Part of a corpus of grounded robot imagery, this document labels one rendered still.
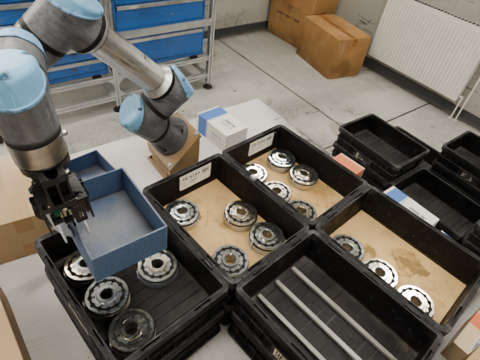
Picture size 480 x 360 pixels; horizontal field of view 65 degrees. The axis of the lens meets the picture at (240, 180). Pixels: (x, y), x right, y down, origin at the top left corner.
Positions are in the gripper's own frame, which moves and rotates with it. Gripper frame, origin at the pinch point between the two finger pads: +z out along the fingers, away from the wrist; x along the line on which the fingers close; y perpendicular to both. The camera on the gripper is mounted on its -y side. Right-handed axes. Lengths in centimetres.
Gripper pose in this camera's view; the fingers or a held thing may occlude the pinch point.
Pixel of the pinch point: (72, 228)
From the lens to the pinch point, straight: 78.9
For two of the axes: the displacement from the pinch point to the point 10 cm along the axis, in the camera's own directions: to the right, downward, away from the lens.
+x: 8.1, -3.8, 4.4
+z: -0.6, 7.0, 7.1
